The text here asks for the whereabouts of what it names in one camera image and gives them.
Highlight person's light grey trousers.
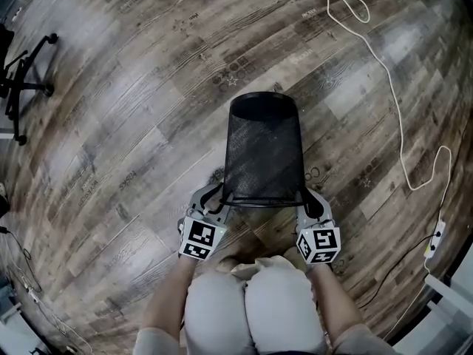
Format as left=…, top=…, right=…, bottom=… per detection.
left=183, top=268, right=328, bottom=355

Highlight white table right edge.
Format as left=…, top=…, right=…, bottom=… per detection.
left=384, top=257, right=473, bottom=355

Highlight person's right forearm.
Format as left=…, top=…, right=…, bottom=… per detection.
left=309, top=263, right=365, bottom=347

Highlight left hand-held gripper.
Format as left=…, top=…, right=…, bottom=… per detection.
left=178, top=183, right=236, bottom=262

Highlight black office chair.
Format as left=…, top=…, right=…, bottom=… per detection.
left=0, top=22, right=60, bottom=147

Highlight person's right beige shoe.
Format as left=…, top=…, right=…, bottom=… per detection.
left=231, top=255, right=300, bottom=283

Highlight white power strip cable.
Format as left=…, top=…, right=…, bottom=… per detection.
left=382, top=259, right=433, bottom=343

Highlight white power strip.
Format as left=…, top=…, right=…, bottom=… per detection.
left=423, top=219, right=447, bottom=261

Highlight person's light grey shirt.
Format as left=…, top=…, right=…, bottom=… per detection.
left=132, top=323, right=404, bottom=355

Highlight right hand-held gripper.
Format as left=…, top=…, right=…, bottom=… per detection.
left=294, top=187, right=341, bottom=265

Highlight black power cable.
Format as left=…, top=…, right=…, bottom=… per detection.
left=357, top=234, right=440, bottom=309

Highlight long white cable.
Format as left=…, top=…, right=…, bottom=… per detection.
left=326, top=0, right=452, bottom=221

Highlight person's beige shoe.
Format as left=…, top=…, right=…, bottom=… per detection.
left=215, top=255, right=247, bottom=275
left=231, top=255, right=300, bottom=283

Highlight black mesh waste bin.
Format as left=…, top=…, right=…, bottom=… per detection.
left=220, top=91, right=307, bottom=209

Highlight person's left forearm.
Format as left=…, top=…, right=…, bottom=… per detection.
left=141, top=255, right=197, bottom=343

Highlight person's left beige shoe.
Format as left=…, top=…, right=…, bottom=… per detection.
left=215, top=255, right=247, bottom=275

